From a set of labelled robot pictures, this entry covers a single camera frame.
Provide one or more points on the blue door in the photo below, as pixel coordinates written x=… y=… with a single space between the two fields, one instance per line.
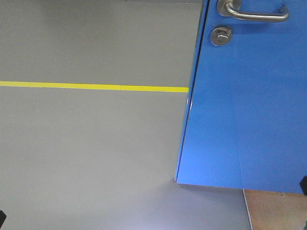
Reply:
x=245 y=124

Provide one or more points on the silver door lever handle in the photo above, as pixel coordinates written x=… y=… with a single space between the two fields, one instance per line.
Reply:
x=231 y=8

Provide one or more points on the plywood door platform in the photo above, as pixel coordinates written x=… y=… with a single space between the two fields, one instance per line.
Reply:
x=276 y=210

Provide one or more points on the silver thumb turn lock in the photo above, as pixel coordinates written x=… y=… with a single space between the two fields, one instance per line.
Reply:
x=221 y=35

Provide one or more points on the black robot part right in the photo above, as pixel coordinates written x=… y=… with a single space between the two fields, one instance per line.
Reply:
x=303 y=185

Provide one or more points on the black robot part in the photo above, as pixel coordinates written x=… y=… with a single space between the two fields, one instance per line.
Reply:
x=303 y=185
x=2 y=218

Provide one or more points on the black robot part left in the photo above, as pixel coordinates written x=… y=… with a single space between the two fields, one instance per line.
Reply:
x=2 y=218

